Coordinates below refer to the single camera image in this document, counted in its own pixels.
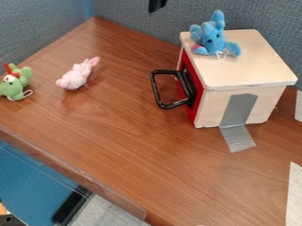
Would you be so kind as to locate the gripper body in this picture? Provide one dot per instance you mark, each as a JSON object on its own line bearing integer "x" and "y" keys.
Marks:
{"x": 156, "y": 4}

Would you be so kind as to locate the pink plush bunny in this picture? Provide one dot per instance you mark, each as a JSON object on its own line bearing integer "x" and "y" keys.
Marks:
{"x": 76, "y": 76}

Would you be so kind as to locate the blue plush toy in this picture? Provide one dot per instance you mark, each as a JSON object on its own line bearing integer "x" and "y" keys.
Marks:
{"x": 212, "y": 37}

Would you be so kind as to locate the drawer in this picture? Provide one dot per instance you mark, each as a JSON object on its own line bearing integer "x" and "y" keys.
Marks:
{"x": 184, "y": 88}

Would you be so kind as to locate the cabinet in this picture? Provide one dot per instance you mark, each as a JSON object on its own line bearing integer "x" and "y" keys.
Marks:
{"x": 240, "y": 79}

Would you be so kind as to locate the grey tape strip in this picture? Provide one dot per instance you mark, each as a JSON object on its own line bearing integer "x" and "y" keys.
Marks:
{"x": 238, "y": 123}

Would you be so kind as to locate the green plush toy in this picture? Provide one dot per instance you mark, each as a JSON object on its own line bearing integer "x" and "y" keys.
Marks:
{"x": 15, "y": 82}

